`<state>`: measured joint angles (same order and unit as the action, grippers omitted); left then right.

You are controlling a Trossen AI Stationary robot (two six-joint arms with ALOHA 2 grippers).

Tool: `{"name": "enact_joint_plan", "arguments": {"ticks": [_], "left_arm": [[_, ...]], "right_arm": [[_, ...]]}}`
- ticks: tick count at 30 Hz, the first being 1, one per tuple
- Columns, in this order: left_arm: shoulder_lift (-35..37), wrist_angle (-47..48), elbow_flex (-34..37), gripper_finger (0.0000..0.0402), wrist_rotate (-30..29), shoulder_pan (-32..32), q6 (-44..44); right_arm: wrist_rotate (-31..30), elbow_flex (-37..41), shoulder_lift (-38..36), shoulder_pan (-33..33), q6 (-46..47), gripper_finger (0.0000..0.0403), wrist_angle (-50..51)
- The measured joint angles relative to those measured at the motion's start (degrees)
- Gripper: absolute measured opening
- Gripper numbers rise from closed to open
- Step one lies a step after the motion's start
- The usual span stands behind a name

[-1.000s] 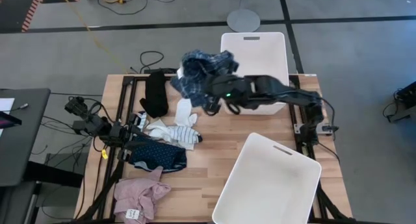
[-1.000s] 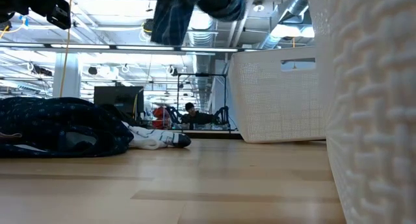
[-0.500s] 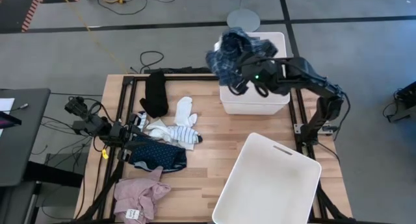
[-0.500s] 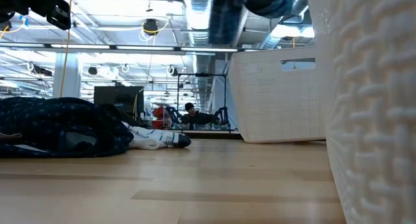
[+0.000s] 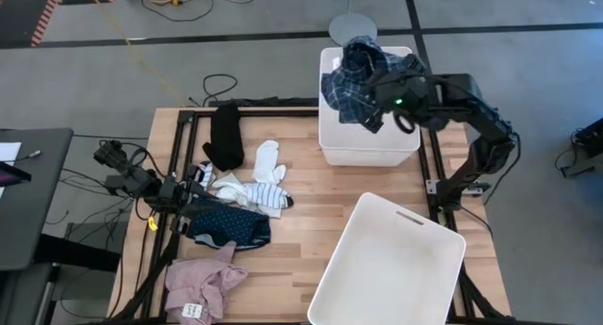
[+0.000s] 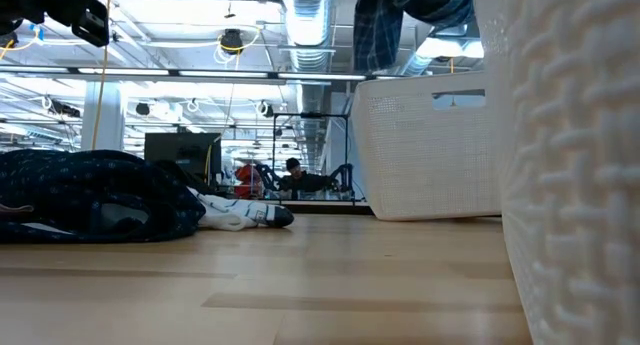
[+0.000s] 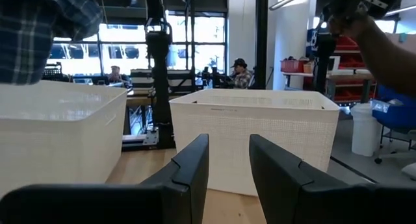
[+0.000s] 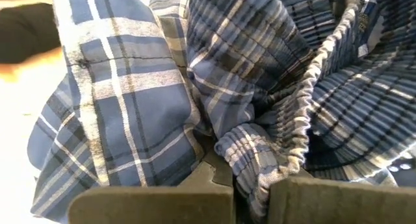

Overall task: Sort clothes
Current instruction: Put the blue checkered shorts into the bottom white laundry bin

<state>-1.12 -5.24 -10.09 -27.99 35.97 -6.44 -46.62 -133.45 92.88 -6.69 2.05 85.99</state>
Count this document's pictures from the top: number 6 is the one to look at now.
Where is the black computer monitor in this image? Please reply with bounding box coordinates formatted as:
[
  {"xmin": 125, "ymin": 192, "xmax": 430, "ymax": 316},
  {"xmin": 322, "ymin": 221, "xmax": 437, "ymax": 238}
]
[{"xmin": 143, "ymin": 131, "xmax": 223, "ymax": 187}]

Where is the plain white sock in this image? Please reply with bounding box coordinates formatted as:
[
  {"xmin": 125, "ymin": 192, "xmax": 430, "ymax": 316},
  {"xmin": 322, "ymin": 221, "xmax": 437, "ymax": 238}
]
[{"xmin": 197, "ymin": 207, "xmax": 261, "ymax": 233}]

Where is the blue plaid shirt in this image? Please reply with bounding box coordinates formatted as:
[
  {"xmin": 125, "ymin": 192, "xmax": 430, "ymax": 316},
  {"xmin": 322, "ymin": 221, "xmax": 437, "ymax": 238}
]
[{"xmin": 352, "ymin": 0, "xmax": 476, "ymax": 74}]

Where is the red background object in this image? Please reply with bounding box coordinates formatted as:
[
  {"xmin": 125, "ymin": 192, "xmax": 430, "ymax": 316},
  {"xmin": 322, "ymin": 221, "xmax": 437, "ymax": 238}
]
[{"xmin": 233, "ymin": 163, "xmax": 265, "ymax": 200}]

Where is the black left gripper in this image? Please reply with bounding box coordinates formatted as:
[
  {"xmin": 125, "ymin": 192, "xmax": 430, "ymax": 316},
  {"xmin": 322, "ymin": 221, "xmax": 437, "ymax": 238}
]
[{"xmin": 0, "ymin": 0, "xmax": 111, "ymax": 48}]

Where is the white plastic bin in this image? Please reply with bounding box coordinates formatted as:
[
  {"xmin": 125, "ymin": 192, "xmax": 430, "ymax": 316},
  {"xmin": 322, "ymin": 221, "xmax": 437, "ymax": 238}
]
[{"xmin": 349, "ymin": 70, "xmax": 504, "ymax": 222}]

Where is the navy dotted shirt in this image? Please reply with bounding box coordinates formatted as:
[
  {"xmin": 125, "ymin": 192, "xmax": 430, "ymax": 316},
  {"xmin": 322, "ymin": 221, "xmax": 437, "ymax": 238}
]
[{"xmin": 0, "ymin": 149, "xmax": 208, "ymax": 245}]

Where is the black ceiling cord reel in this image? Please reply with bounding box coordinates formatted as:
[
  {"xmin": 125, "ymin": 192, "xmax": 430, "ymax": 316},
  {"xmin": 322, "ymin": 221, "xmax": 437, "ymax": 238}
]
[{"xmin": 218, "ymin": 27, "xmax": 246, "ymax": 56}]

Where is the person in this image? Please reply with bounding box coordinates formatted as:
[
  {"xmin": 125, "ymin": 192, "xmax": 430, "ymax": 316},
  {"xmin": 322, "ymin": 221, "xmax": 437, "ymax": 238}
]
[{"xmin": 276, "ymin": 156, "xmax": 335, "ymax": 202}]

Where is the long yellow cable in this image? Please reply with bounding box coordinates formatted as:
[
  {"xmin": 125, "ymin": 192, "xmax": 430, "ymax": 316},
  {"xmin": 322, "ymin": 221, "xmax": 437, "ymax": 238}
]
[{"xmin": 90, "ymin": 0, "xmax": 113, "ymax": 151}]

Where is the black metal frame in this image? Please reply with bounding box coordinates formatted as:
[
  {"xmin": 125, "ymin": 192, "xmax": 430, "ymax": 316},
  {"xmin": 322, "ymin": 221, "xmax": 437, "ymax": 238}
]
[{"xmin": 271, "ymin": 112, "xmax": 351, "ymax": 202}]

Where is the ceiling light rail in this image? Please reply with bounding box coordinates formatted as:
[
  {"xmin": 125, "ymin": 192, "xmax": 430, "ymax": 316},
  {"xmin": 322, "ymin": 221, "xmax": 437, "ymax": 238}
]
[{"xmin": 0, "ymin": 64, "xmax": 401, "ymax": 85}]

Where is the white basket with dark clothes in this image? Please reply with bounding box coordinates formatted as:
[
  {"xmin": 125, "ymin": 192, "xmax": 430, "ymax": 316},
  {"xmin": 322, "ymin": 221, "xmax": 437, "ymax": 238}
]
[{"xmin": 471, "ymin": 0, "xmax": 640, "ymax": 345}]

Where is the white pillar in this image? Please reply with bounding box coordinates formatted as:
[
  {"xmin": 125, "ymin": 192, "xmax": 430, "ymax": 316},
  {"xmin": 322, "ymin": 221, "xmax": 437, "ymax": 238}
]
[{"xmin": 80, "ymin": 81, "xmax": 127, "ymax": 152}]

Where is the silver ventilation duct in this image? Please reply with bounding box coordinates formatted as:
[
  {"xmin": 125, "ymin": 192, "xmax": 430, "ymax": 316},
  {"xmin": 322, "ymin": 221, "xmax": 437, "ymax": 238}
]
[{"xmin": 277, "ymin": 0, "xmax": 335, "ymax": 116}]

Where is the white striped sock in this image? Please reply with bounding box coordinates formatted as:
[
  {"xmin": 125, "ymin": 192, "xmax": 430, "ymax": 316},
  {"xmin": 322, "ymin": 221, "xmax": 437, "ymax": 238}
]
[{"xmin": 192, "ymin": 190, "xmax": 296, "ymax": 230}]

